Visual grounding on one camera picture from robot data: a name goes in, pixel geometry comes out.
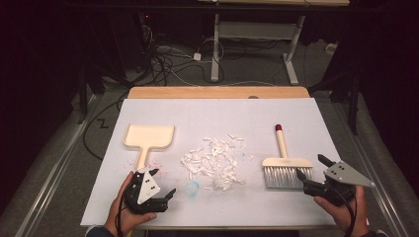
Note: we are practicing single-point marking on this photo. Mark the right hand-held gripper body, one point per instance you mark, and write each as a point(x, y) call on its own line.
point(346, 174)

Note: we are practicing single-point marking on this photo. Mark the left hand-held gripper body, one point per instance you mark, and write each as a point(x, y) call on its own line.
point(148, 189)

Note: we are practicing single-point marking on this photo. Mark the cream brush with red cap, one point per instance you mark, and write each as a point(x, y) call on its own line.
point(286, 163)

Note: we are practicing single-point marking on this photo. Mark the cream plastic dustpan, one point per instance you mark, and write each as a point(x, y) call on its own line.
point(149, 137)

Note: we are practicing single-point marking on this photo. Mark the pile of white paper scraps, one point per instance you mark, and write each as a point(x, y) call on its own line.
point(215, 161)

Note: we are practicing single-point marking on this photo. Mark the person's left hand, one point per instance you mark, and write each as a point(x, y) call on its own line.
point(123, 217)

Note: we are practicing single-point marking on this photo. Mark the person's right hand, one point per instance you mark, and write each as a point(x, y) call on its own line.
point(342, 214)

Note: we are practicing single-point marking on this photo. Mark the scattered red crumbs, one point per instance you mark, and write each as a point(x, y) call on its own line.
point(155, 166)

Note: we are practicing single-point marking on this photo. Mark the black metal stand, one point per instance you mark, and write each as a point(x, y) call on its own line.
point(82, 98)
point(354, 105)

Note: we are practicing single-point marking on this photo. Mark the white table mat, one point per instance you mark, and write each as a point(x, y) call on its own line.
point(214, 115)

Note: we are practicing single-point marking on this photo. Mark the wooden table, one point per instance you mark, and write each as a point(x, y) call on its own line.
point(214, 92)

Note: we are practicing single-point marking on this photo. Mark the small white box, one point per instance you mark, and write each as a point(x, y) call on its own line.
point(331, 48)

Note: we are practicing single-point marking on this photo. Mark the white power adapter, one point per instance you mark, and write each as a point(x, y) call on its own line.
point(197, 56)

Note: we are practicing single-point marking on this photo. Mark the aluminium floor rail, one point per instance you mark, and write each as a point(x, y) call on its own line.
point(49, 184)
point(372, 171)

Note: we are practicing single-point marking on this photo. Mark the white metal desk frame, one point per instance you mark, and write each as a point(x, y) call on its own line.
point(215, 49)

